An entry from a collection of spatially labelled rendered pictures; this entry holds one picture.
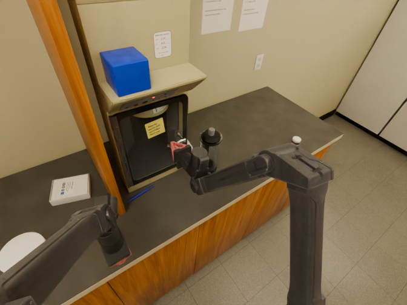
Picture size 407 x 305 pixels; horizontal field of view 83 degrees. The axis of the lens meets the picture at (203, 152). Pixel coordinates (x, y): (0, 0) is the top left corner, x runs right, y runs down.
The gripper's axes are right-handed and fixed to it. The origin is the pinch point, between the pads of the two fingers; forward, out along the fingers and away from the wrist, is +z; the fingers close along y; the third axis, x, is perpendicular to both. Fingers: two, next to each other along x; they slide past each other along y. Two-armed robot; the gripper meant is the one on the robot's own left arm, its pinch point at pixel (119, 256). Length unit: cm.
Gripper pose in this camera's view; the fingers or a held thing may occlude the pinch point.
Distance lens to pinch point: 84.9
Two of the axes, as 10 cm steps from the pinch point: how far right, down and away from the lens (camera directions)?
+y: -5.7, -6.1, 5.5
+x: -8.2, 3.7, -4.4
